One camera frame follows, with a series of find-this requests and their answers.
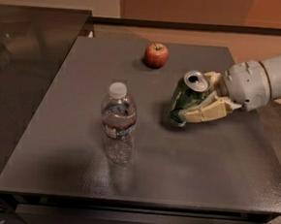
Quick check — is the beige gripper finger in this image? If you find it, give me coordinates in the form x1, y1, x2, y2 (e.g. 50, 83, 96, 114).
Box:
204, 71, 221, 91
178, 91, 242, 123

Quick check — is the green soda can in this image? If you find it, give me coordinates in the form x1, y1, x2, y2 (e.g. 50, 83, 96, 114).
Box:
167, 70, 211, 127

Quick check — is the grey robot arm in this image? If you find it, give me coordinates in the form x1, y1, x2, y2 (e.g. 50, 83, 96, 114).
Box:
178, 55, 281, 123

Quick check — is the clear plastic water bottle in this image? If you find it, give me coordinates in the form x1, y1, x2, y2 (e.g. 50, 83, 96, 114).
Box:
101, 82, 138, 165

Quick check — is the red apple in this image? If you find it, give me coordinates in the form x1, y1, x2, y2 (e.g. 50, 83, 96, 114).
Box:
143, 43, 169, 69

